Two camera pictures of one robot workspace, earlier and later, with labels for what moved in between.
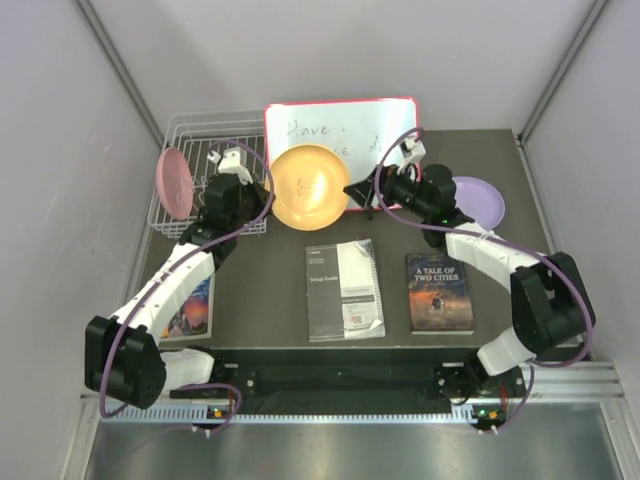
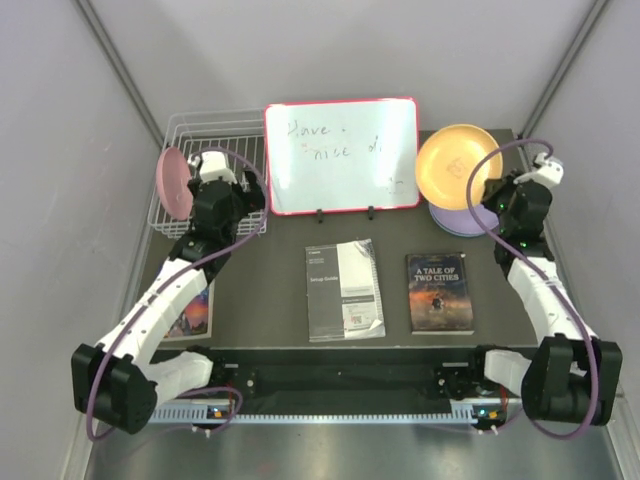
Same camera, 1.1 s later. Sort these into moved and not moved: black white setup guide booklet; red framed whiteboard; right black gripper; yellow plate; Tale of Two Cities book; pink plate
Moved: yellow plate; right black gripper
Not moved: black white setup guide booklet; red framed whiteboard; pink plate; Tale of Two Cities book
